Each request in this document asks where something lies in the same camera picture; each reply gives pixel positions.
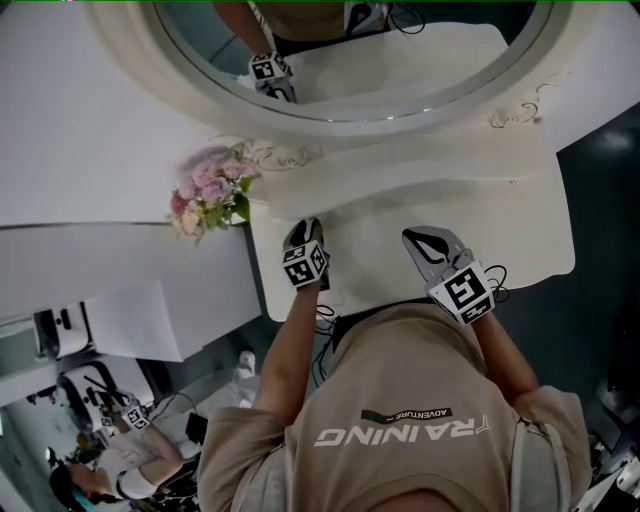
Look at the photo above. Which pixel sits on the white dressing table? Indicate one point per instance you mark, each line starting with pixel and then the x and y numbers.
pixel 400 270

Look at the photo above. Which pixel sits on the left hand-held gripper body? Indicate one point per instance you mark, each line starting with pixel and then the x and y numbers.
pixel 305 265

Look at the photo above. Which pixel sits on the white low cabinet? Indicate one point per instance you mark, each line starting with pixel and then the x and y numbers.
pixel 135 320

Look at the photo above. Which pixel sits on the beige t-shirt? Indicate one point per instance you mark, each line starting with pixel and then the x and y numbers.
pixel 400 450

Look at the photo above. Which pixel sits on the white appliance black panel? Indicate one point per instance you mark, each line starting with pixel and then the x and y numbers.
pixel 62 330
pixel 100 385

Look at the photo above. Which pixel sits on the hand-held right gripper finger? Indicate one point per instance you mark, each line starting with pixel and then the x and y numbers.
pixel 420 250
pixel 445 247

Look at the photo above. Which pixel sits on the pink flower bouquet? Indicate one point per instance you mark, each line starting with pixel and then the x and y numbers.
pixel 215 185

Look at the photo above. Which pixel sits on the white cushion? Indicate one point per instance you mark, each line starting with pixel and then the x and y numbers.
pixel 242 375

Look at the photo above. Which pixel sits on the person's left forearm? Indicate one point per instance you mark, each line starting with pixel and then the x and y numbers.
pixel 290 350

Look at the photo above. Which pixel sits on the person's right forearm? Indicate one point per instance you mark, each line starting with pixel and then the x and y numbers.
pixel 505 360

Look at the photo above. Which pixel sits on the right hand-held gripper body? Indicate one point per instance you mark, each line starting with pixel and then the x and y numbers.
pixel 462 290

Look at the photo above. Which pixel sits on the oval mirror white ornate frame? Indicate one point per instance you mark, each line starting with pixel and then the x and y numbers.
pixel 150 75

